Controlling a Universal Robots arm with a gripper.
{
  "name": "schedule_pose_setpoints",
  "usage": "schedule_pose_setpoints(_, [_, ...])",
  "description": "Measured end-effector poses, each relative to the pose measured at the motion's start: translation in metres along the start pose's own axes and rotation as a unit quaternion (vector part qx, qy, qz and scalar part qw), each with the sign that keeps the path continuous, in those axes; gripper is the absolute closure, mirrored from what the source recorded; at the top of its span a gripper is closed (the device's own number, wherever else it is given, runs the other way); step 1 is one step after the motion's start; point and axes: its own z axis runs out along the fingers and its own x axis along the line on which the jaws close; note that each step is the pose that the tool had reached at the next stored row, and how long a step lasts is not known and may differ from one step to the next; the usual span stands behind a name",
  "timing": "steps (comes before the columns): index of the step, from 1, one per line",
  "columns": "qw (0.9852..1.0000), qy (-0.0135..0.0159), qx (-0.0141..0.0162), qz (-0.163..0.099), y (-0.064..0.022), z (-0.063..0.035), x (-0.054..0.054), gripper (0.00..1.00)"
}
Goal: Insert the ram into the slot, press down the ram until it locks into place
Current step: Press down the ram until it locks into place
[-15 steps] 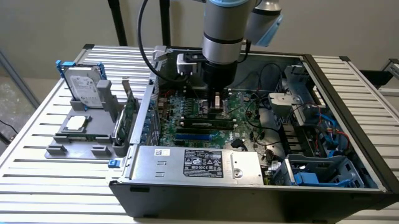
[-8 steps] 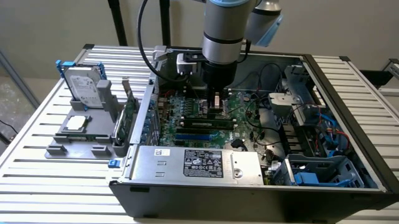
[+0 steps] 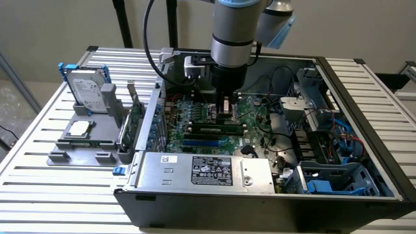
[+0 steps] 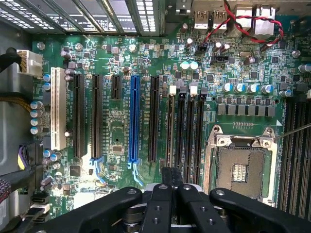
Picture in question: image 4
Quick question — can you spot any RAM slot with white latch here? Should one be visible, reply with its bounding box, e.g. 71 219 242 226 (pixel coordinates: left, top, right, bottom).
166 85 176 170
185 84 198 184

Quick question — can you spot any RAM slot with black latch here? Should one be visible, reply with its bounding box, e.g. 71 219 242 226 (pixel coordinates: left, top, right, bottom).
195 87 207 185
174 84 187 170

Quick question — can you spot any long black expansion slot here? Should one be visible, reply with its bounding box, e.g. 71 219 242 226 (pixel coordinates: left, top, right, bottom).
73 73 86 159
91 74 104 160
148 75 160 163

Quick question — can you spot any blue expansion slot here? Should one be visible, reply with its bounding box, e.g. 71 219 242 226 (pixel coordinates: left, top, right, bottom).
127 74 144 187

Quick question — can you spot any short black expansion slot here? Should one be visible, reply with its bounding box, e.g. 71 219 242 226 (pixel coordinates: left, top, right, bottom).
111 74 122 100

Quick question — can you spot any white PCI expansion slot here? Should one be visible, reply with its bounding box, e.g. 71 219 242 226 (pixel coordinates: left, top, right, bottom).
50 67 67 151

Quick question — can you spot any vented metal slot cover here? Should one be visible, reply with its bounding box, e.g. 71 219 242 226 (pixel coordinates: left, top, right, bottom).
132 0 161 37

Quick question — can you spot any silver CPU socket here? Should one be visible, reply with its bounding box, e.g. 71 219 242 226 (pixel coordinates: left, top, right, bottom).
203 124 279 207

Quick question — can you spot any white SATA connector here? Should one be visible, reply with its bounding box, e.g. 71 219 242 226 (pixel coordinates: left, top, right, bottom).
29 203 51 215

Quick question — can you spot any black SATA connector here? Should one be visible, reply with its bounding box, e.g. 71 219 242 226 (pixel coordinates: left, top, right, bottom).
31 193 51 205

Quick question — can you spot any thin metal locking lever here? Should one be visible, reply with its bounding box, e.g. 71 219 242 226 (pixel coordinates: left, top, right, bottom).
273 122 311 141

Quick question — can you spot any green PC motherboard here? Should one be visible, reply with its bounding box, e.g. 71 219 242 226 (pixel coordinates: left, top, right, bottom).
31 14 311 219

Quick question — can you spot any grey metal PC case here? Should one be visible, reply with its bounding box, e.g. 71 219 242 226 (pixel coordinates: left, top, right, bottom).
0 0 311 233

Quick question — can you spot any silver USB port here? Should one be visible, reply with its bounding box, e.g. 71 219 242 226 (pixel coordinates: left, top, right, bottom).
212 9 229 30
193 9 210 30

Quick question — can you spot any white power connector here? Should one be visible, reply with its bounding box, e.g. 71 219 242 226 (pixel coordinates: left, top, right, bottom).
16 50 44 79

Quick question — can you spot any silver rear port block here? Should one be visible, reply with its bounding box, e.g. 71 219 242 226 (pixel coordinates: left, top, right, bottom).
232 4 254 33

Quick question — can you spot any silver network port block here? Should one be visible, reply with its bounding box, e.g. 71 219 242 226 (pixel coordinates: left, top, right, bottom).
252 4 277 37

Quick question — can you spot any purple wire connector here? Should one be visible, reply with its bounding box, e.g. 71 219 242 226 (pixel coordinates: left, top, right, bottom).
17 145 44 171

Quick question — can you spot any red and black braided cable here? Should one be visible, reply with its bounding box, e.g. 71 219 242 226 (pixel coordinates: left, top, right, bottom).
0 179 12 205

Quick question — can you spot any yellow wire bundle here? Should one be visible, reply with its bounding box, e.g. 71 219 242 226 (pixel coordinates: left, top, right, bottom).
0 95 33 113

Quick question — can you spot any red and black twisted wire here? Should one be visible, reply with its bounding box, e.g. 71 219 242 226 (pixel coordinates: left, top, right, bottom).
198 0 284 53

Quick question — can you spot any black sleeved power cable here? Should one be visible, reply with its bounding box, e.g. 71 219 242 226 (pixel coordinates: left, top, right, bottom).
0 47 23 74

